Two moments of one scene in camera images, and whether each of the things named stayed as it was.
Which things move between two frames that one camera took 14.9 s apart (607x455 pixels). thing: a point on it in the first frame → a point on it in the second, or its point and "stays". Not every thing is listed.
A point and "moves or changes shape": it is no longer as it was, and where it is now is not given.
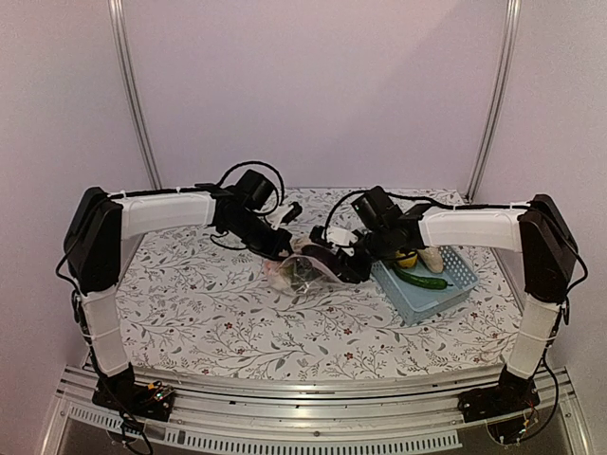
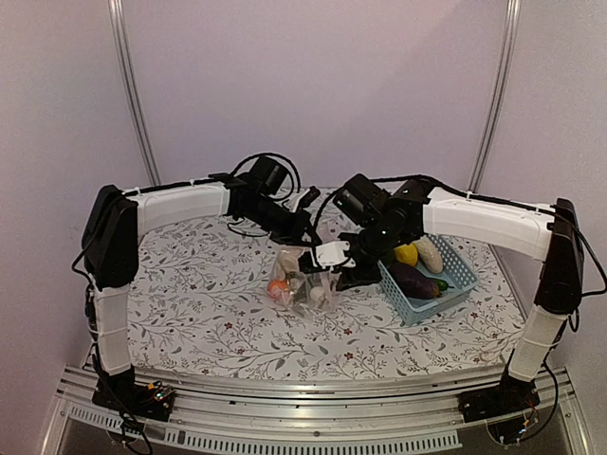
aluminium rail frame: [397, 413] stays
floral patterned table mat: [197, 303] stays
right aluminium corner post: [511, 24] stays
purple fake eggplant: [329, 257] moves or changes shape
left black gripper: [282, 239] → [302, 223]
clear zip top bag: [303, 275] moves or changes shape
